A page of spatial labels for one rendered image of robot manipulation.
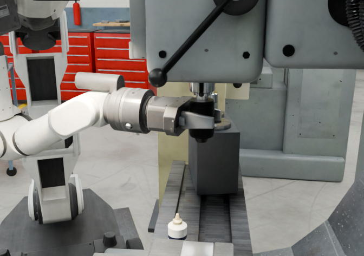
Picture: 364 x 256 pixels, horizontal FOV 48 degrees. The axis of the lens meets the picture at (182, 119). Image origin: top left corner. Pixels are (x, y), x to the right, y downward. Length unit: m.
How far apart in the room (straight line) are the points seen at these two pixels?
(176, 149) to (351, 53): 2.08
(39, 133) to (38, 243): 0.82
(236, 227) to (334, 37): 0.57
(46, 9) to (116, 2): 8.93
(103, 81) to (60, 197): 0.83
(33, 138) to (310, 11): 0.61
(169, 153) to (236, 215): 1.60
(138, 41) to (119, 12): 9.25
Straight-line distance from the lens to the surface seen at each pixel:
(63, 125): 0.85
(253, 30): 0.65
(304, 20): 0.64
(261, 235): 2.75
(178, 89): 2.53
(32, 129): 0.94
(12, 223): 1.85
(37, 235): 1.73
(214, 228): 1.05
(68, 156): 1.46
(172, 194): 1.20
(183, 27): 0.65
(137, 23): 0.74
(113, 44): 5.44
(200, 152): 1.14
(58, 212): 1.64
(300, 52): 0.64
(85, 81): 0.85
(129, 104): 0.78
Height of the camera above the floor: 1.45
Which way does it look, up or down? 17 degrees down
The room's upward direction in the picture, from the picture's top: straight up
